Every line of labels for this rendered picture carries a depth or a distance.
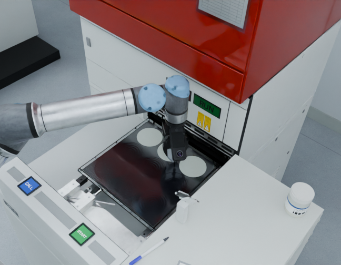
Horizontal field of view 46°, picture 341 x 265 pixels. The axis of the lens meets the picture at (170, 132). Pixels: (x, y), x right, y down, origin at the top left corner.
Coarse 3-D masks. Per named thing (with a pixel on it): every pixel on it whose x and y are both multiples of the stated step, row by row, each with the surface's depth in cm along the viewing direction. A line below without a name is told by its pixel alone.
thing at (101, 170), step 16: (144, 128) 160; (160, 128) 160; (128, 144) 154; (160, 144) 154; (96, 160) 147; (112, 160) 148; (128, 160) 148; (144, 160) 148; (160, 160) 149; (208, 160) 149; (96, 176) 142; (112, 176) 143; (128, 176) 143; (144, 176) 143; (160, 176) 143; (176, 176) 144; (112, 192) 138; (128, 192) 138; (144, 192) 138; (160, 192) 139; (144, 208) 134; (160, 208) 134
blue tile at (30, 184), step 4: (28, 180) 132; (32, 180) 132; (24, 184) 131; (28, 184) 131; (32, 184) 131; (36, 184) 131; (24, 188) 130; (28, 188) 130; (32, 188) 130; (28, 192) 129
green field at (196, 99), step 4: (196, 96) 141; (196, 100) 142; (200, 100) 141; (204, 100) 140; (196, 104) 144; (200, 104) 142; (204, 104) 141; (208, 104) 139; (204, 108) 142; (208, 108) 140; (212, 108) 139; (216, 108) 138; (212, 112) 140; (216, 112) 139; (216, 116) 140
